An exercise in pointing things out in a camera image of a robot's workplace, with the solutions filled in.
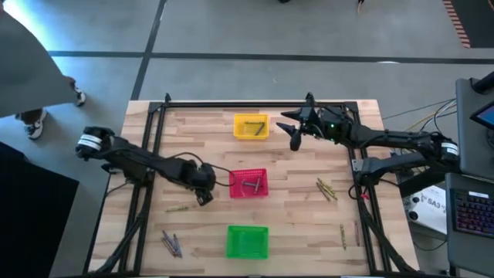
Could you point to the black monitor pole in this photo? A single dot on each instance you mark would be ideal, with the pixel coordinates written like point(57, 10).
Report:
point(484, 83)

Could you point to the grey metal bracket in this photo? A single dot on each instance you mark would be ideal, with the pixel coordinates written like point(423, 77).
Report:
point(357, 166)

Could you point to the orange striped floor mat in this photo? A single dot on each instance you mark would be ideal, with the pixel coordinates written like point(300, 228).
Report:
point(474, 19)

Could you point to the black aluminium table frame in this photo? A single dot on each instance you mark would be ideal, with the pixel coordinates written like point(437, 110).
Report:
point(251, 104)

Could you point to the grey keyboard tray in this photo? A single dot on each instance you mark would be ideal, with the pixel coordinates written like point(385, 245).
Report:
point(471, 255)

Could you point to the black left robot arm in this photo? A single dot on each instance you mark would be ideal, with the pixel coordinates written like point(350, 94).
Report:
point(135, 160)

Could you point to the dark floor mat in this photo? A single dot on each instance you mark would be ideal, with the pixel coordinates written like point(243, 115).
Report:
point(34, 224)

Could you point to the red plastic basket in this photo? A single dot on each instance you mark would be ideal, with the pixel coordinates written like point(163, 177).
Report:
point(239, 189)

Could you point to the yellow plastic basket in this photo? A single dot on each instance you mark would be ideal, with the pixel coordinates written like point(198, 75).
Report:
point(241, 129)

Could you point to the green plastic basket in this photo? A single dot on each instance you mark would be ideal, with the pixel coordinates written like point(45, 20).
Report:
point(247, 243)

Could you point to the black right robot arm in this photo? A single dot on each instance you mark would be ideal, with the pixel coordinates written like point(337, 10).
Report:
point(386, 137)

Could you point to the computer monitor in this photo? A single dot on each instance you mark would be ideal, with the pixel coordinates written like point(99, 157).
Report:
point(484, 116)

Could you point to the backlit keyboard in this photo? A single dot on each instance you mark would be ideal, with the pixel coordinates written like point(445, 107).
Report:
point(474, 212)

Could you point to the person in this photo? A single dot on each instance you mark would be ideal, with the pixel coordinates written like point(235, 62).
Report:
point(31, 77)

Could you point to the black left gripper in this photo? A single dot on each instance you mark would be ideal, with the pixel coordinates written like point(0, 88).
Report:
point(193, 175)

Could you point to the grey operator desk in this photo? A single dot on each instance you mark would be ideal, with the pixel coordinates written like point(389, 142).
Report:
point(467, 146)

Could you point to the white equipment box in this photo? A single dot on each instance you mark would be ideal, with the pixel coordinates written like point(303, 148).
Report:
point(428, 204)

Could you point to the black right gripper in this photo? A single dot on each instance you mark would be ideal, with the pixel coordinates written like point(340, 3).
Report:
point(332, 127)

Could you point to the small red tag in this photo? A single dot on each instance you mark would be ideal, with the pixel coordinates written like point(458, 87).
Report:
point(364, 196)

